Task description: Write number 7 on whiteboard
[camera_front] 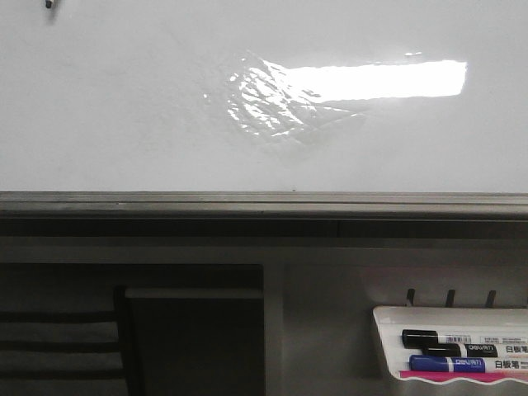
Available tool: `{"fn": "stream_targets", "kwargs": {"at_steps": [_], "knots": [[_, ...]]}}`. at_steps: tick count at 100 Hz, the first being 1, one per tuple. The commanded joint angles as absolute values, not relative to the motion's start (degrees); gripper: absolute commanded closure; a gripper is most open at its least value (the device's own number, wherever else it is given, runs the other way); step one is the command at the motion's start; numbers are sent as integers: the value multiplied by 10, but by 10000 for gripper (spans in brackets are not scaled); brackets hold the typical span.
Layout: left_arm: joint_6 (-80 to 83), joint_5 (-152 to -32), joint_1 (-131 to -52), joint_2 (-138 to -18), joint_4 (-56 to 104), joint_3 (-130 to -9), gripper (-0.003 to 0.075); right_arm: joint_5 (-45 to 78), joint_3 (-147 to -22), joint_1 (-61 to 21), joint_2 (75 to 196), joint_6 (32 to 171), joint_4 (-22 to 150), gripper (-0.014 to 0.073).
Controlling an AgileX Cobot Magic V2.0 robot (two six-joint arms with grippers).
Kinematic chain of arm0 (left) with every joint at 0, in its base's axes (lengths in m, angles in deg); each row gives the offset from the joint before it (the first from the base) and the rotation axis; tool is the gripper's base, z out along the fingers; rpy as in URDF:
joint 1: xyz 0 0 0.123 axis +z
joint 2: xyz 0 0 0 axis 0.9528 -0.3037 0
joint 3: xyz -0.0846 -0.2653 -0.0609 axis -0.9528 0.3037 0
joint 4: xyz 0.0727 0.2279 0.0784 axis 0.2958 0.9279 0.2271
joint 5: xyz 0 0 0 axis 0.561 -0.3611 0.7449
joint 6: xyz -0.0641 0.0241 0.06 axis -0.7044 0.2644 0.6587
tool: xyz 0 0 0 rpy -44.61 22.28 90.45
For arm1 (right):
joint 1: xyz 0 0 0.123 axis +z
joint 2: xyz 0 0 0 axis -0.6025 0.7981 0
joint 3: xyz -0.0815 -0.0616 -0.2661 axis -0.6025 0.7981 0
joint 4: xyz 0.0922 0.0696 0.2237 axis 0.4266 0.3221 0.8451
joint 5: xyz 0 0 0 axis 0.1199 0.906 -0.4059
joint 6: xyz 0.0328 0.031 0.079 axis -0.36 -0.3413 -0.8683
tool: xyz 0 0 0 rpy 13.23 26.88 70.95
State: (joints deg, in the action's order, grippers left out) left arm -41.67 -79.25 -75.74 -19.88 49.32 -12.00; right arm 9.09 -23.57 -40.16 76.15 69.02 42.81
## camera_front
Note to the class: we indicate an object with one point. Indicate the white whiteboard with metal frame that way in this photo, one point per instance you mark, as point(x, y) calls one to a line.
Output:
point(259, 110)

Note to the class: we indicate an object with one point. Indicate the black capped marker lower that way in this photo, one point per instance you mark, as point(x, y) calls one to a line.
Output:
point(476, 350)

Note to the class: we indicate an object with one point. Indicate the white plastic marker tray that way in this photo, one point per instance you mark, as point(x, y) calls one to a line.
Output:
point(390, 321)

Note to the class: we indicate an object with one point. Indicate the black capped marker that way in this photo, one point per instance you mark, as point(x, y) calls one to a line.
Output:
point(476, 350)
point(415, 338)

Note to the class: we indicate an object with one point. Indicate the blue capped marker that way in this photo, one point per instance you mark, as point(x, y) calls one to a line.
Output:
point(467, 364)

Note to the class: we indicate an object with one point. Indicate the black slatted chair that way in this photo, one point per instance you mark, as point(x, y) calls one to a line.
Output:
point(129, 368)

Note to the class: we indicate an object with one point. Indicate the black capped marker upper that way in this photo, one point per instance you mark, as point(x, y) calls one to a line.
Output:
point(415, 338)

